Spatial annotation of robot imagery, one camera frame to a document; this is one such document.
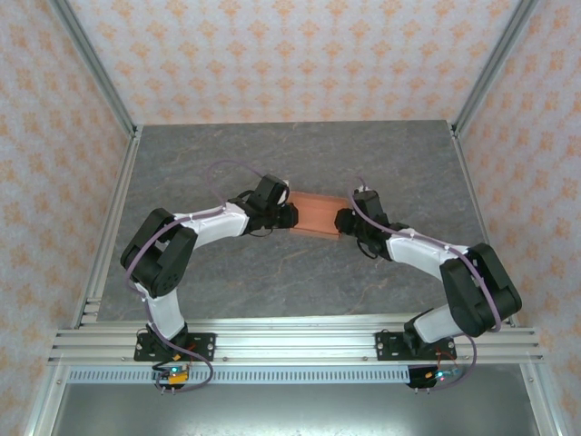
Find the pink paper box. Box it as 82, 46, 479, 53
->
288, 190, 349, 241

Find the grey metal sheet panel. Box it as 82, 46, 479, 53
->
26, 381, 553, 436

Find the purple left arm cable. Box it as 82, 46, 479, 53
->
123, 160, 269, 391

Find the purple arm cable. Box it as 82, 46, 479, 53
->
123, 160, 269, 391
347, 175, 504, 391

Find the aluminium table side rail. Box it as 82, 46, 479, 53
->
70, 126, 144, 328
448, 122, 518, 328

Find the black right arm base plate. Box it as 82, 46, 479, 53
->
375, 330, 458, 362

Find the aluminium mounting rail beam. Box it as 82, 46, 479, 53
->
47, 317, 544, 364

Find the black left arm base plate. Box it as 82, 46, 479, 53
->
133, 332, 217, 362

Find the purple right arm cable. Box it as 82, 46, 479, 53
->
347, 175, 504, 391

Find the grey slotted cable duct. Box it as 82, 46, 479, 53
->
67, 366, 412, 383

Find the aluminium corner post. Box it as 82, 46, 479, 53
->
451, 0, 541, 137
47, 0, 140, 137

